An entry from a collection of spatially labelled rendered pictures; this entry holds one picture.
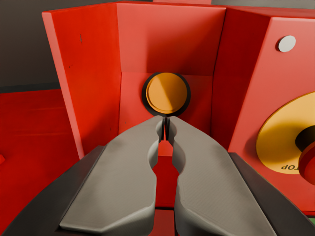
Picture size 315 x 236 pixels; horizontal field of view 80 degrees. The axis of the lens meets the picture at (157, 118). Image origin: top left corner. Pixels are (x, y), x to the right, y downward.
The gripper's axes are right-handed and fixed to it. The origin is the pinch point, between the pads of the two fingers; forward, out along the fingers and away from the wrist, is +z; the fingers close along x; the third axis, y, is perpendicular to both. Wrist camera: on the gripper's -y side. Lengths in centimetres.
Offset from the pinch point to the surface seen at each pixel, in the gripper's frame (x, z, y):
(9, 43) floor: -71, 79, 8
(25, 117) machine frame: -48, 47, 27
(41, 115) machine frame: -42, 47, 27
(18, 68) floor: -71, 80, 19
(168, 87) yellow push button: 0.2, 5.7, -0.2
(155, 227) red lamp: -0.3, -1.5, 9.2
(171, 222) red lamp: 1.0, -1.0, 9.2
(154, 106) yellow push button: -0.9, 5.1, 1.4
